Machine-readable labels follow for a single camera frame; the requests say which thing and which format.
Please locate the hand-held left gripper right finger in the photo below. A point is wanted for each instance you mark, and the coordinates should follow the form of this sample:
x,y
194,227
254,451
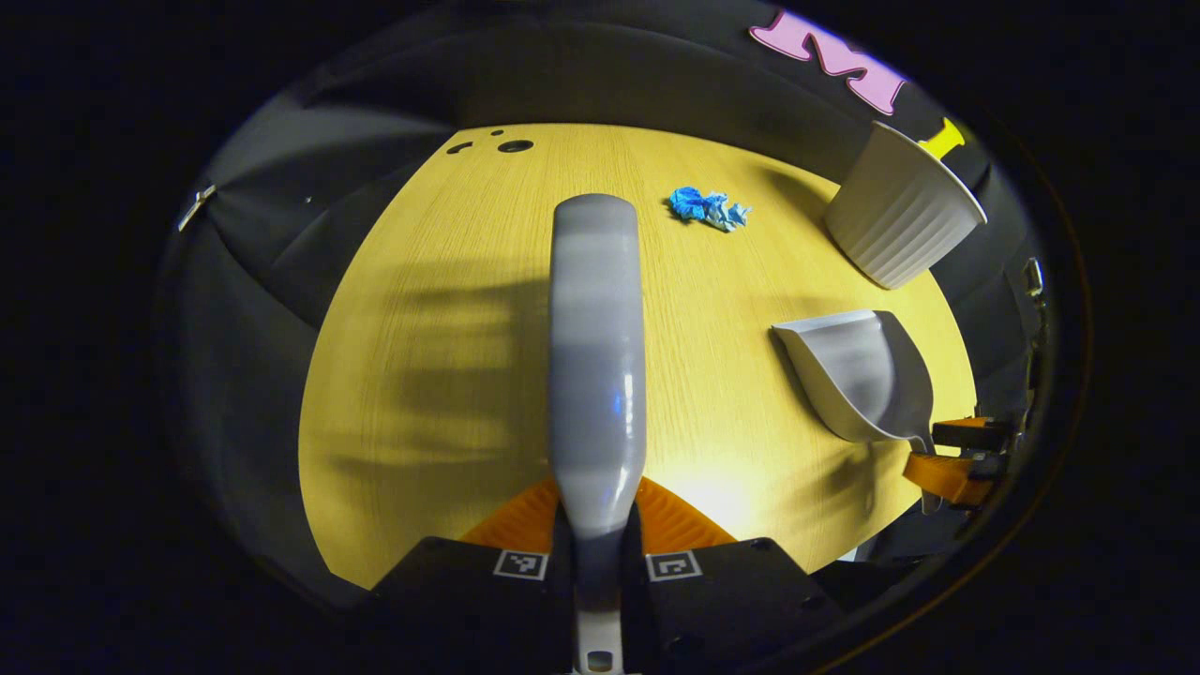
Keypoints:
x,y
731,609

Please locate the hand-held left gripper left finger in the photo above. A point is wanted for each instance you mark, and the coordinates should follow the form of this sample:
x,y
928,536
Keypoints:
x,y
469,609

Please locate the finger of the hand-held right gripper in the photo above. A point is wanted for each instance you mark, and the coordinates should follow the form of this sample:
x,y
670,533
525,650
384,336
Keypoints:
x,y
970,434
947,478

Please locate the grey dustpan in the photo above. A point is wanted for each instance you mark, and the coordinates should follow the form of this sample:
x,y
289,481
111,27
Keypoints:
x,y
858,375

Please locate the white ribbed garbage bin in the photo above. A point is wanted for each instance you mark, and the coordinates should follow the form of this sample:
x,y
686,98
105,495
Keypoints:
x,y
895,220

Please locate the small grey broom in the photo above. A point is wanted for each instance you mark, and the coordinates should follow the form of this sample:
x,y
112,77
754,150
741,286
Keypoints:
x,y
597,356

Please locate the blue paper trash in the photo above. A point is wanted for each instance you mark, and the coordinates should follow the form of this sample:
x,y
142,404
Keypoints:
x,y
708,206

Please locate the white cloth clip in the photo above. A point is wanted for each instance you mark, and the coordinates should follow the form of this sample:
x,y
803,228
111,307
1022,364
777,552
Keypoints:
x,y
195,208

